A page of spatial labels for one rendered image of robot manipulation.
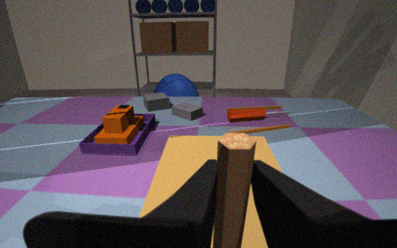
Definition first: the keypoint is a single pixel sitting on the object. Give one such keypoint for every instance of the purple rectangular tray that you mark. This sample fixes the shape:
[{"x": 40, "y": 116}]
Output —
[{"x": 88, "y": 146}]

